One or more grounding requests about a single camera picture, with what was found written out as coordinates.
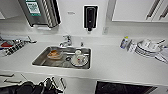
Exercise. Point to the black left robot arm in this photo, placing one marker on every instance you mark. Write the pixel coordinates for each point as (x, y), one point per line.
(20, 89)

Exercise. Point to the steel sink basin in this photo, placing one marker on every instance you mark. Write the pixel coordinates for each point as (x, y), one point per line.
(39, 61)

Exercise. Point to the white two-door sink cabinet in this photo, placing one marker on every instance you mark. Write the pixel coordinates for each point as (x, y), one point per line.
(80, 86)

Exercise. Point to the white plate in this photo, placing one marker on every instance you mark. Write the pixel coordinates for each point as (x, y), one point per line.
(74, 63)

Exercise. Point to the white drawer stack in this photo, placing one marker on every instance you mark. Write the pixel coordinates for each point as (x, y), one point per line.
(10, 79)

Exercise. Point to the chrome faucet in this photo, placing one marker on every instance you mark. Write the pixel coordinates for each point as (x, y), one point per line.
(66, 41)

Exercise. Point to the black utensil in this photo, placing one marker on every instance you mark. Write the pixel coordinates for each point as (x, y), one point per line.
(31, 40)

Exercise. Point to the small chrome sink knob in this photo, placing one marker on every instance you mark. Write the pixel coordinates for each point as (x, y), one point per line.
(81, 43)

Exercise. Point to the grey paper towel dispenser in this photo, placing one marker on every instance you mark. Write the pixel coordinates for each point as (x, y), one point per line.
(40, 13)

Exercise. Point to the black soap dispenser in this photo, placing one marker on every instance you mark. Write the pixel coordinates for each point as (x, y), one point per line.
(90, 18)

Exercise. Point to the blue dish soap bottle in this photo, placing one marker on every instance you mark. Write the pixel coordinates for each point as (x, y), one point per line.
(124, 43)

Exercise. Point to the white container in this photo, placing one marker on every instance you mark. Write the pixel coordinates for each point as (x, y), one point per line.
(132, 47)

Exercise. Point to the stack of white dishes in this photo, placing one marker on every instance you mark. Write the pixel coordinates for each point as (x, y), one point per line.
(148, 49)

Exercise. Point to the white cloth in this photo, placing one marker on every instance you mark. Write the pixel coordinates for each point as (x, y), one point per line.
(162, 57)

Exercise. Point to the small wall label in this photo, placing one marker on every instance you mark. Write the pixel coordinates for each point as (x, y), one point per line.
(71, 13)

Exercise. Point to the white wall outlet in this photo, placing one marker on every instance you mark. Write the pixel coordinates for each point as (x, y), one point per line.
(106, 30)

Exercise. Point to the white wall cabinet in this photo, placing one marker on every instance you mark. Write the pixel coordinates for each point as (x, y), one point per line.
(133, 10)

